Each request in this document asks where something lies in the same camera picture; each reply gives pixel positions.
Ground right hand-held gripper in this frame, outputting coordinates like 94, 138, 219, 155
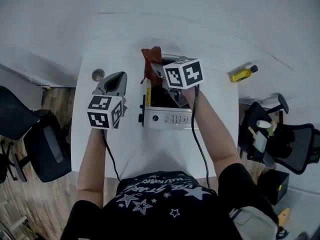
149, 56, 205, 109

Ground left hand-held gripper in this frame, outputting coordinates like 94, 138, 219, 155
87, 71, 128, 130

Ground reddish-brown cloth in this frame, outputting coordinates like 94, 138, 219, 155
140, 45, 165, 88

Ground white portable gas stove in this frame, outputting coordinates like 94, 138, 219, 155
138, 53, 201, 131

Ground person's left forearm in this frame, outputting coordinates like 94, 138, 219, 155
76, 127, 109, 209

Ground person's right forearm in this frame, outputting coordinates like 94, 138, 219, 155
186, 86, 243, 172

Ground yellow oil bottle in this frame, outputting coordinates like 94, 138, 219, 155
229, 64, 259, 84

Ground black mesh office chair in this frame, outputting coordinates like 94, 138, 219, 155
0, 85, 73, 184
238, 93, 320, 176

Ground white cylinder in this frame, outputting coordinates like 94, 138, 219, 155
256, 119, 272, 130

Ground pale green plant sprig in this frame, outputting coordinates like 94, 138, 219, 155
266, 120, 278, 138

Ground person's black star-print shirt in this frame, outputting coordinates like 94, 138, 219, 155
59, 162, 280, 240

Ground black box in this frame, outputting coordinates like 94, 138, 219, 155
257, 168, 291, 207

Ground person's grey trousers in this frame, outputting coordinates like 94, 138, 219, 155
228, 205, 279, 240

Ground yellow tool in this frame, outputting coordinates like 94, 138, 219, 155
277, 207, 292, 228

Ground black scissors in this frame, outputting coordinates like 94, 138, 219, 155
275, 227, 290, 240

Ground grey table cable grommet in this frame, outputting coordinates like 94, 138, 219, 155
91, 68, 106, 82

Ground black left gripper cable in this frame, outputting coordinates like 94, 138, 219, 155
100, 128, 122, 182

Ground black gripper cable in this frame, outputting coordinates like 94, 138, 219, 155
100, 128, 122, 182
190, 83, 219, 195

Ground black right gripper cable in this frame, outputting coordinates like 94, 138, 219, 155
190, 83, 219, 195

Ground white metal frame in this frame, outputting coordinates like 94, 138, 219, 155
0, 200, 29, 238

